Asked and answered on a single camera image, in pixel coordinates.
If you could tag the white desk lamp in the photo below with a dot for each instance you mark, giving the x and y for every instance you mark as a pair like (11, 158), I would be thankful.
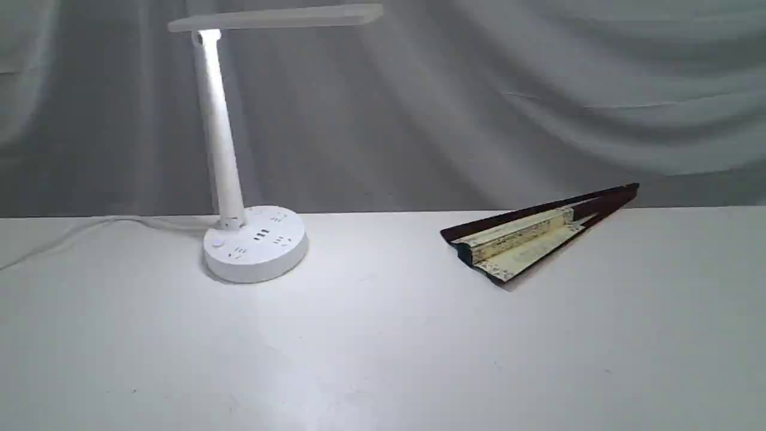
(250, 244)

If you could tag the folding paper fan red ribs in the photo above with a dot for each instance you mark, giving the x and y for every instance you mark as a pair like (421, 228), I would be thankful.
(507, 245)

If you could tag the grey backdrop curtain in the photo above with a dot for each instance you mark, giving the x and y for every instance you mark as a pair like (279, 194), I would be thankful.
(438, 105)

